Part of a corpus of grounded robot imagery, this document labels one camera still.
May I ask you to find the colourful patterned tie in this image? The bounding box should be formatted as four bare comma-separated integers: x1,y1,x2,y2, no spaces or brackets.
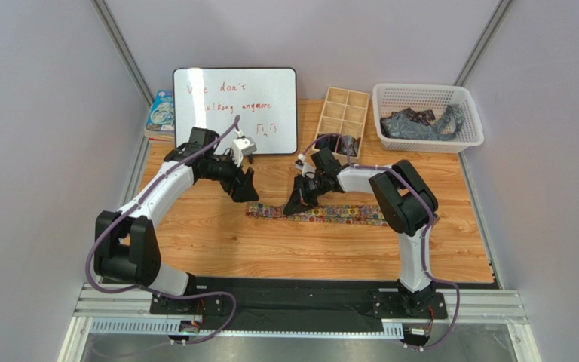
245,201,441,228

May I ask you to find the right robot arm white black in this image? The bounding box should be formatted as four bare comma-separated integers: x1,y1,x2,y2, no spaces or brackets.
283,149,438,305

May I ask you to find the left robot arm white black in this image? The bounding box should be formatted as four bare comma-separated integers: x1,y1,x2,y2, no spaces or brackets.
86,124,259,299

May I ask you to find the rolled black tie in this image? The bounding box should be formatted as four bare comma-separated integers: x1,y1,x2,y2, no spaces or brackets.
314,133,339,152

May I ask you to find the wooden compartment box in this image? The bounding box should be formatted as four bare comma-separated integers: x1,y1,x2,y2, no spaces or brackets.
314,86,371,163

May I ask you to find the blue book stack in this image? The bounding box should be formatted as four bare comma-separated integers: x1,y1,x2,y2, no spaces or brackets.
144,90,175,143

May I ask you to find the whiteboard with red writing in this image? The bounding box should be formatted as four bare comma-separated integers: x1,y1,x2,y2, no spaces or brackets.
172,67,299,155

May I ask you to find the white plastic basket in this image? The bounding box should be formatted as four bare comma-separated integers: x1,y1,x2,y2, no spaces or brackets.
372,83,484,153

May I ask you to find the dark patterned tie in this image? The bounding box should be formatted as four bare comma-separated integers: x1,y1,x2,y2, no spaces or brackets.
392,108,436,126

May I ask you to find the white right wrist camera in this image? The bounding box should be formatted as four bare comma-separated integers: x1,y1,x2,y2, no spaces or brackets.
295,153,315,176

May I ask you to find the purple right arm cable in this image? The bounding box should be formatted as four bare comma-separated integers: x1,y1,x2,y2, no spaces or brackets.
299,132,462,351

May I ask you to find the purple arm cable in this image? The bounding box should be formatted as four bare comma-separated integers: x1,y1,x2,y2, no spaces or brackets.
299,132,462,351
84,114,243,348

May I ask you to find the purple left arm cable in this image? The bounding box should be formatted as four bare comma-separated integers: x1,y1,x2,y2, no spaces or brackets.
84,114,243,348

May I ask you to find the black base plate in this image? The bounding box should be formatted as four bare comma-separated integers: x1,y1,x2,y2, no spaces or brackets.
150,277,449,333

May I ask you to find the aluminium frame rail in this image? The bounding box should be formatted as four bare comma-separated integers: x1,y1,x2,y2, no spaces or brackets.
59,277,541,361

